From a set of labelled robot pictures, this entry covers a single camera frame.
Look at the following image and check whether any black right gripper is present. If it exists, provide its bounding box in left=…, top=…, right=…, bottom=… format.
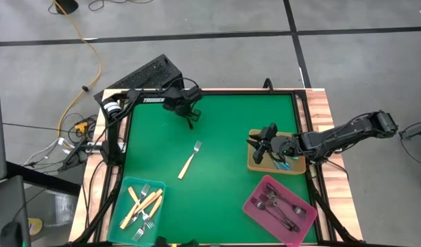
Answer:
left=247, top=134, right=300, bottom=165

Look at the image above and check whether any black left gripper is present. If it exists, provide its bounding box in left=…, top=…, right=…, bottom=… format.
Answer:
left=163, top=92, right=202, bottom=123

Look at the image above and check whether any yellow plastic bin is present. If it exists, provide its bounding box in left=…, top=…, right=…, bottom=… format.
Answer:
left=247, top=128, right=307, bottom=176

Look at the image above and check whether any black mesh computer case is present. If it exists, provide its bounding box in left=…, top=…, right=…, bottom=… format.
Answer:
left=93, top=54, right=185, bottom=101

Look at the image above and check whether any pink plastic bin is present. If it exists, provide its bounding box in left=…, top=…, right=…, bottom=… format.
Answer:
left=242, top=174, right=318, bottom=247

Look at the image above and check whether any yellow power plug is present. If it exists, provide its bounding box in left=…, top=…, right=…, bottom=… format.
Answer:
left=74, top=121, right=90, bottom=134

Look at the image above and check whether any teal plastic bin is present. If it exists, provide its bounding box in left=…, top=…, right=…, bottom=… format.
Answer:
left=106, top=176, right=166, bottom=246

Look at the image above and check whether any black round stand base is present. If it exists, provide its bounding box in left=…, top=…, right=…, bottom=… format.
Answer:
left=54, top=0, right=80, bottom=15

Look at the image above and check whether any black computer mouse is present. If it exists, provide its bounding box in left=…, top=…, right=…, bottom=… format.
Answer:
left=0, top=221, right=25, bottom=247

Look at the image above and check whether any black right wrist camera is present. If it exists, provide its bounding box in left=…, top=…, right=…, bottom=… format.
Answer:
left=259, top=122, right=278, bottom=141

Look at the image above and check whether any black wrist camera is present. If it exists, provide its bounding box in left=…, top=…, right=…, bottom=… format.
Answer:
left=259, top=122, right=278, bottom=141
left=185, top=86, right=204, bottom=102

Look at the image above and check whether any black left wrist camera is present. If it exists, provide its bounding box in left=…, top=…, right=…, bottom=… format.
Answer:
left=185, top=86, right=204, bottom=102

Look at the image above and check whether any black cable loop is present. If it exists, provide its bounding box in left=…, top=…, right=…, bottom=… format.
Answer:
left=263, top=78, right=276, bottom=94

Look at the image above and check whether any orange extension cable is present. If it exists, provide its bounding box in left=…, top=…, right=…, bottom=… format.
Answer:
left=52, top=0, right=104, bottom=138

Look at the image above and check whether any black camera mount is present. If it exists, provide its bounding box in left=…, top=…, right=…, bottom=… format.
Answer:
left=154, top=235, right=200, bottom=247

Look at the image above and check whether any black floor cable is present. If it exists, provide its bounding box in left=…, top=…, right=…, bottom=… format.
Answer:
left=88, top=0, right=154, bottom=12

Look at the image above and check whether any white floor cable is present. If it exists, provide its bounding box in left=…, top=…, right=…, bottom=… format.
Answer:
left=23, top=136, right=69, bottom=166

